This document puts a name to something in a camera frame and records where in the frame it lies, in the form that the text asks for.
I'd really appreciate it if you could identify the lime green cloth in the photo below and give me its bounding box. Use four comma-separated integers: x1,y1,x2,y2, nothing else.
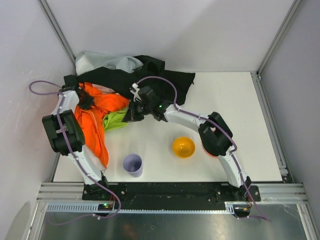
102,108,128,132

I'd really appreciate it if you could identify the orange cloth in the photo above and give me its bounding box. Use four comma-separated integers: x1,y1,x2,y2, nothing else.
74,82,129,168

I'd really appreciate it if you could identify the black cloth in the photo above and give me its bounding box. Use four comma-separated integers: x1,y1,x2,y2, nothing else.
77,55,196,106

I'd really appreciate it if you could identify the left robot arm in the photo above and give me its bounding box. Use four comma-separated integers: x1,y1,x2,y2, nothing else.
42,75,109,195

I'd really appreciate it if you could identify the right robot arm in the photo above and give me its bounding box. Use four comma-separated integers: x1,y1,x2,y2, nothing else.
123,83,252,195

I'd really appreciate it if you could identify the grey hoodie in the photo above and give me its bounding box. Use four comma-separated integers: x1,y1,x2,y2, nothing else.
75,51,144,75

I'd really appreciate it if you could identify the lilac cup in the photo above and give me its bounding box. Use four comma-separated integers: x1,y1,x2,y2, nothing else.
122,154,143,178

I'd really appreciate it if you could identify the yellow bowl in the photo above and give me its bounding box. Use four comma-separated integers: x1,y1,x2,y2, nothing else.
172,136,196,159

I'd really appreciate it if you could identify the orange bowl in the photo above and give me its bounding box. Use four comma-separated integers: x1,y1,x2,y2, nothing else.
201,144,217,158

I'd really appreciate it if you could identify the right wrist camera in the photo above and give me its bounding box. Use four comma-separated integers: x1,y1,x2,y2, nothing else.
130,83,141,102

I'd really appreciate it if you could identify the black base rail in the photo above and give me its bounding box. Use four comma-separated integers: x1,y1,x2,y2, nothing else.
82,182,250,211

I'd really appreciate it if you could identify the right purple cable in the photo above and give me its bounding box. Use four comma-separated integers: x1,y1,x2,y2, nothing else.
134,76,272,223

